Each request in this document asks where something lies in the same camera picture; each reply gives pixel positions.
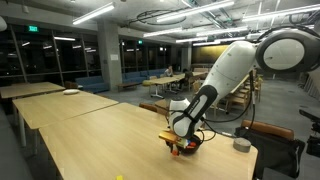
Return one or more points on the orange tokens inside bowl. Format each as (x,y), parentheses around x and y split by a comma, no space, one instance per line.
(192,145)

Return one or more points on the black bag on chair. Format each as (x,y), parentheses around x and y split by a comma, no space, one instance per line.
(276,153)

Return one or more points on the yellow block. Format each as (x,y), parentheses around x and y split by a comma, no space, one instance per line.
(119,177)

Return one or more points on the black tripod camera right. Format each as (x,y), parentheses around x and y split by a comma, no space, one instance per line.
(313,142)

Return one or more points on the green exit sign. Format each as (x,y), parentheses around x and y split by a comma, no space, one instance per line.
(33,29)

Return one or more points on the grey round device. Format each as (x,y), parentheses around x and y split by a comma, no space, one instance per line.
(242,145)

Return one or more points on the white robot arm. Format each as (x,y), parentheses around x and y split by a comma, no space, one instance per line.
(279,50)

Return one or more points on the open cardboard box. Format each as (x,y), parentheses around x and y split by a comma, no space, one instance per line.
(162,107)

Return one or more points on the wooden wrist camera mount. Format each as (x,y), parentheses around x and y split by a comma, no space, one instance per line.
(170,137)

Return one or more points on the seated person in white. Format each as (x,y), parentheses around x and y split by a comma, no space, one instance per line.
(169,71)

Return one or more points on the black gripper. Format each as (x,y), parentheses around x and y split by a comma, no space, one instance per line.
(174,146)

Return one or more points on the brown leather chair back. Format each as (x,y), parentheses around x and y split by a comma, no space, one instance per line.
(269,129)

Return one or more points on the seated person in dark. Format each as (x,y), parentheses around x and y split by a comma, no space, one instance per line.
(185,81)

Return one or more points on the black bowl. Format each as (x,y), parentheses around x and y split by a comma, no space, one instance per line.
(190,151)

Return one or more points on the blue sofa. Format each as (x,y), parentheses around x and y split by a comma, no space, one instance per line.
(94,84)

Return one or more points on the orange token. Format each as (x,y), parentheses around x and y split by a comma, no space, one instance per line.
(175,152)

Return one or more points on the white plate on far table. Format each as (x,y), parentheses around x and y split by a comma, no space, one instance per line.
(71,91)

